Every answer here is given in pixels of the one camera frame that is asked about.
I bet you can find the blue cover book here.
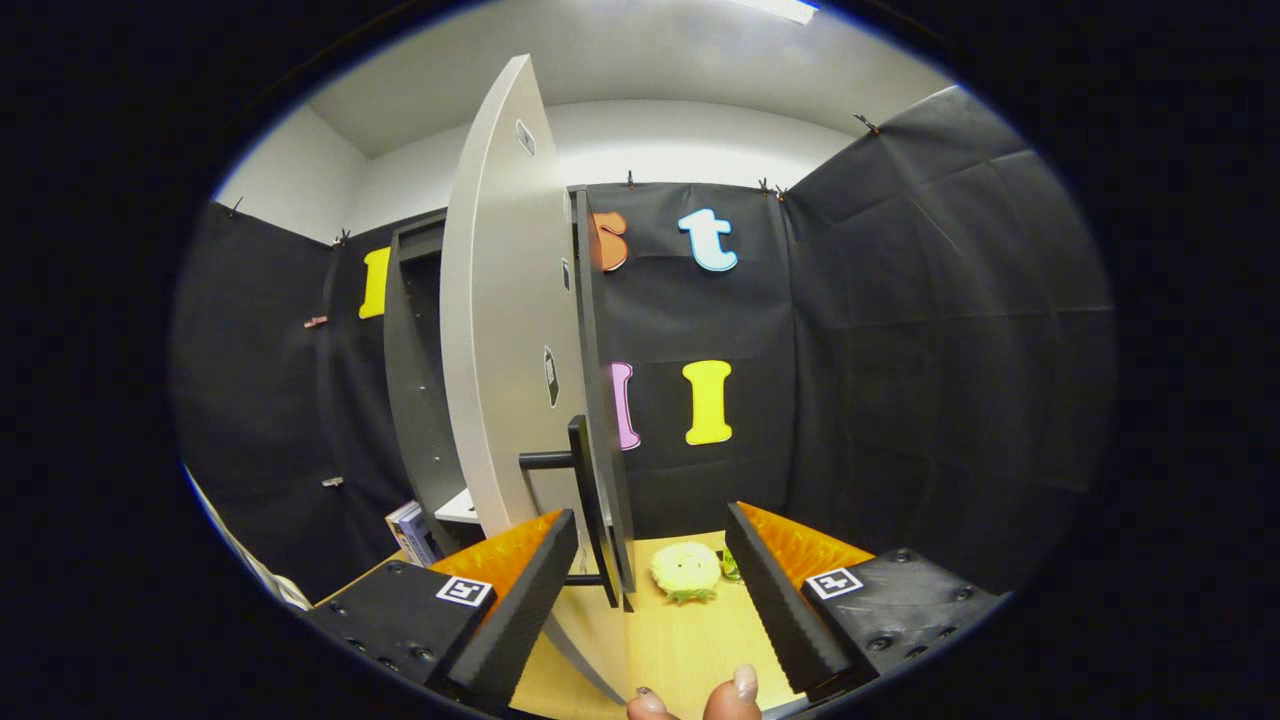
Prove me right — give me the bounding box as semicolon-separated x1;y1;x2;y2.
400;505;443;568

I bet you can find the long ceiling light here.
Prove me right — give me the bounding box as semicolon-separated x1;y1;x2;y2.
730;0;819;26

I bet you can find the white cover book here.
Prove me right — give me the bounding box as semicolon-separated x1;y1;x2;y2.
385;500;421;561

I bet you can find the grey shoe cabinet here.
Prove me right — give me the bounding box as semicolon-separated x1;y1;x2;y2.
383;210;481;556

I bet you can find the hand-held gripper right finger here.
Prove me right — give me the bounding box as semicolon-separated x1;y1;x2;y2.
725;500;1009;703

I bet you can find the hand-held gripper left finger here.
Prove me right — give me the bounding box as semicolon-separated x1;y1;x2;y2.
303;508;581;713

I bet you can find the beige shoe cabinet door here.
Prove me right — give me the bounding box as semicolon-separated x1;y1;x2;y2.
440;53;639;704

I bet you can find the yellow plush toy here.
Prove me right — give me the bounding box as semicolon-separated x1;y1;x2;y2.
650;541;723;605

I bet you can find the black door handle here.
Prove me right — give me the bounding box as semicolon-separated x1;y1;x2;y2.
518;415;621;609

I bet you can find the black backdrop cloth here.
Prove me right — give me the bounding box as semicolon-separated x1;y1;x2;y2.
170;85;1116;601

